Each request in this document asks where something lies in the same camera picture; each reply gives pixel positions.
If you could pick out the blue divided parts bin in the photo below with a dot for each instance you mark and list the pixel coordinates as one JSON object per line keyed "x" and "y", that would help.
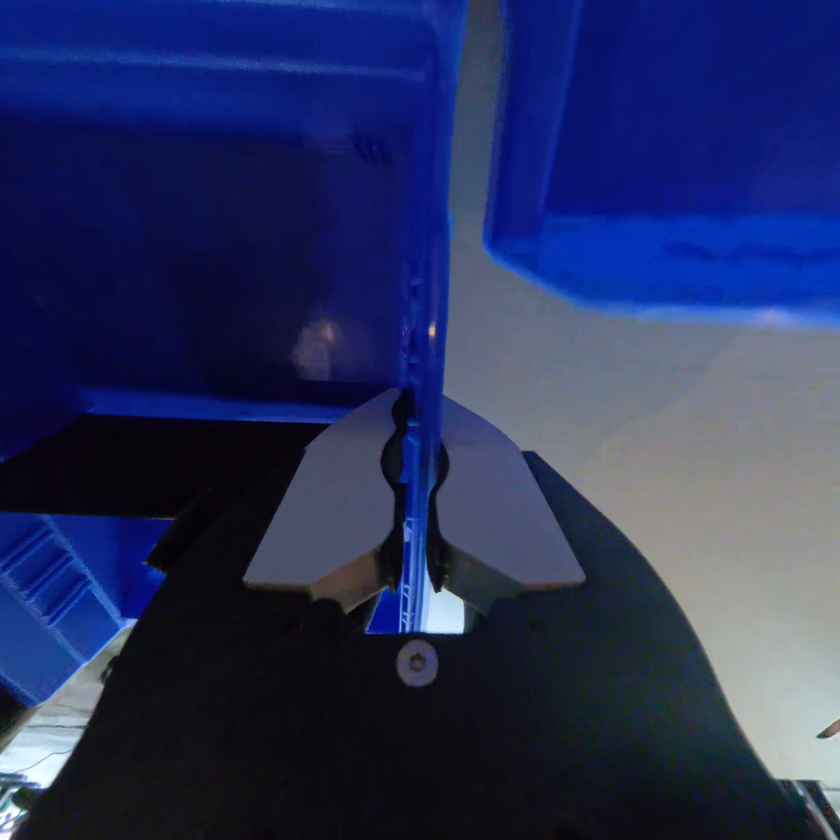
{"x": 197, "y": 262}

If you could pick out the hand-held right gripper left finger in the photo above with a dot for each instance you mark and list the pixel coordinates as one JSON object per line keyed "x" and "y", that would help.
{"x": 315, "y": 512}

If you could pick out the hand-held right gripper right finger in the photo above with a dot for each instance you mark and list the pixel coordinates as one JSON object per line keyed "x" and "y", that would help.
{"x": 505, "y": 512}

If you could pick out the blue plastic bin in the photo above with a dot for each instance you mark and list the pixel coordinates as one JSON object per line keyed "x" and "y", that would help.
{"x": 656, "y": 131}

